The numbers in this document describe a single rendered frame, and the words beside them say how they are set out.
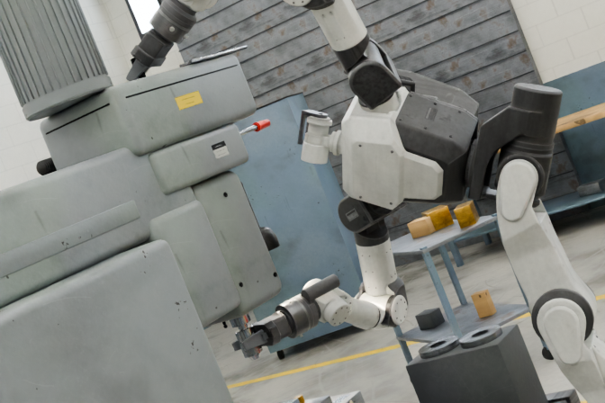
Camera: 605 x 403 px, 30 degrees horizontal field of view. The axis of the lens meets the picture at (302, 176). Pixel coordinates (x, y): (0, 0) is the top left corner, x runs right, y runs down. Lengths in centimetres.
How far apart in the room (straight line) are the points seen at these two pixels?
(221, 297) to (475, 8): 803
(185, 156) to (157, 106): 13
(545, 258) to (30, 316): 127
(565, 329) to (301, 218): 611
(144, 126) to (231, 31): 923
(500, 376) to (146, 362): 70
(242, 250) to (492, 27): 783
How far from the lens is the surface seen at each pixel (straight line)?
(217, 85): 266
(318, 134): 278
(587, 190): 966
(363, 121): 265
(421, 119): 268
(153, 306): 216
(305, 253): 873
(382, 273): 296
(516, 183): 264
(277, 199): 871
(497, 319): 615
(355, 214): 288
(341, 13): 254
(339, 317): 277
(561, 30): 1015
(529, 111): 265
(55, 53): 241
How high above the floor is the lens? 167
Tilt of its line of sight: 2 degrees down
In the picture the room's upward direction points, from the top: 22 degrees counter-clockwise
